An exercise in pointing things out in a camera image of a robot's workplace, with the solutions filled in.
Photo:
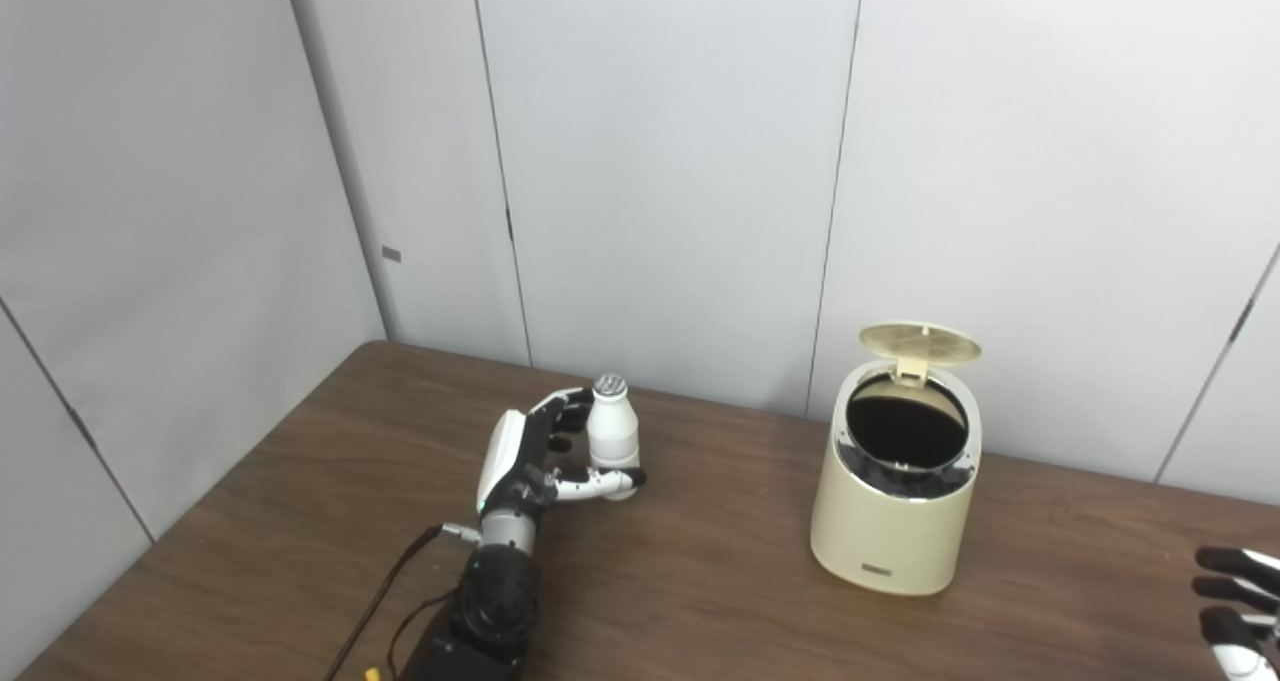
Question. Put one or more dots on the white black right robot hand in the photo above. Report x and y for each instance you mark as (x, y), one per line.
(1255, 621)

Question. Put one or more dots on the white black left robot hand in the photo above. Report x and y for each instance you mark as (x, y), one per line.
(505, 451)

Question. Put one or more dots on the small white plastic bottle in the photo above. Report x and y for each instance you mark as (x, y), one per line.
(613, 436)

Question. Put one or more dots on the round cream bin lid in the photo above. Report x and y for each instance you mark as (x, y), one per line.
(920, 343)

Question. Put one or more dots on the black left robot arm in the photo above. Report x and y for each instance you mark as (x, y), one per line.
(495, 601)

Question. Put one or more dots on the cream lidded trash bin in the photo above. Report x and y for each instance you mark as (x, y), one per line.
(890, 531)

